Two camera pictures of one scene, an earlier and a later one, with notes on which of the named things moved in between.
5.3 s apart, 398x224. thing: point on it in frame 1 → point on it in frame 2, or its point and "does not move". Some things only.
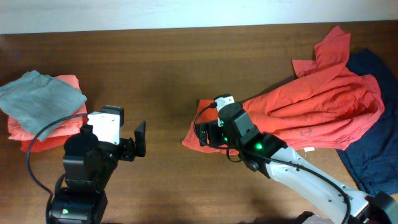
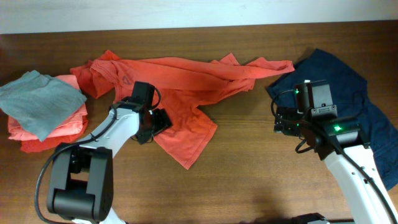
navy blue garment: (372, 157) → (350, 99)
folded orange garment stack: (29, 142) does not move
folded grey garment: (36, 101) does not move
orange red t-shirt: (317, 108) → (184, 89)
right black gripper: (212, 127) → (287, 128)
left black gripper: (129, 144) → (164, 121)
